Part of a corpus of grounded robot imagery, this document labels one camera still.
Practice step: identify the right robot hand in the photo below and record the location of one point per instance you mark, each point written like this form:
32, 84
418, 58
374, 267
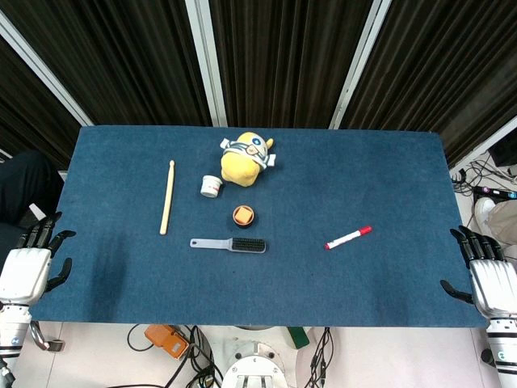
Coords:
490, 283

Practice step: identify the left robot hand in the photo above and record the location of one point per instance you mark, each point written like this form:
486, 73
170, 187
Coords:
24, 272

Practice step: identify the red and white marker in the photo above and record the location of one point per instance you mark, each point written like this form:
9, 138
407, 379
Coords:
348, 238

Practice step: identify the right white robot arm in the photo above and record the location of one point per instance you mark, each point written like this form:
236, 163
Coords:
503, 349

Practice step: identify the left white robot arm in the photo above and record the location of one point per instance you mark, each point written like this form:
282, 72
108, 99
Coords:
12, 335

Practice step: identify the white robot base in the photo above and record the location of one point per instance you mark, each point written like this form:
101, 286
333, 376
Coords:
252, 365

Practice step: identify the beige trouser leg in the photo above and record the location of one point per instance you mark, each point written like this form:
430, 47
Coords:
503, 222

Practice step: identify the white shoe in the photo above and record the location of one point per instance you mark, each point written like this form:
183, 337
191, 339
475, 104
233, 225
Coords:
483, 210

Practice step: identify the black power strip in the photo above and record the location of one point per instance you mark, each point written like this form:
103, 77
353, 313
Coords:
490, 191

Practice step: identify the black box on floor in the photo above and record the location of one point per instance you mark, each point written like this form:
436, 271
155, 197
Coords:
505, 151

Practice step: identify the orange pedal box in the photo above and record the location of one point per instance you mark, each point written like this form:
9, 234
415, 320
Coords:
165, 342

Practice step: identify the wooden drumstick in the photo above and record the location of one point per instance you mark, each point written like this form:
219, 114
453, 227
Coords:
166, 198

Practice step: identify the green object under table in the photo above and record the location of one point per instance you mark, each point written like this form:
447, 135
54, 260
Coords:
298, 337

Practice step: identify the small white jar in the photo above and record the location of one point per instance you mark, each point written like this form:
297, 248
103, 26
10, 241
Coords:
211, 186

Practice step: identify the grey brush with black bristles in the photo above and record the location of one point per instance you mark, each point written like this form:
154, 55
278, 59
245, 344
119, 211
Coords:
230, 245

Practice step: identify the black cup with orange block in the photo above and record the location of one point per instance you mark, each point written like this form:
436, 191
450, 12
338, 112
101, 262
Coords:
243, 216

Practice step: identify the blue table cloth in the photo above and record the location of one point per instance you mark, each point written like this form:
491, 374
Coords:
258, 262

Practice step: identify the yellow plush toy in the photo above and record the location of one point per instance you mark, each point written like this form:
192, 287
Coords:
244, 159

